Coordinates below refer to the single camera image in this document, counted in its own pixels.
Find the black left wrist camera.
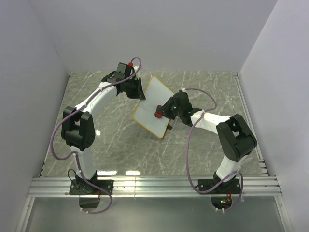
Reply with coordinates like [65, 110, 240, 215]
[114, 62, 132, 80]

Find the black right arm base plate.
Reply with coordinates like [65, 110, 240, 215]
[195, 171, 243, 195]

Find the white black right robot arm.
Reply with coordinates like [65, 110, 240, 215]
[154, 88, 258, 194]

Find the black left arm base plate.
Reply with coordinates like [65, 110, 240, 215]
[69, 176, 114, 195]

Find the aluminium right side rail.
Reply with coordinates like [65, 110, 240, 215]
[233, 72, 269, 176]

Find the red bone shaped eraser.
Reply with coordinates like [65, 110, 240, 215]
[154, 105, 163, 118]

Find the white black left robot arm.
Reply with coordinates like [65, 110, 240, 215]
[61, 67, 146, 195]

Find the aluminium rail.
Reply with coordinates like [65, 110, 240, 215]
[233, 72, 269, 176]
[27, 176, 282, 198]

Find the aluminium front rail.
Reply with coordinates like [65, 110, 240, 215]
[27, 176, 282, 198]

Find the yellow framed whiteboard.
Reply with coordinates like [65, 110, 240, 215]
[132, 76, 174, 139]

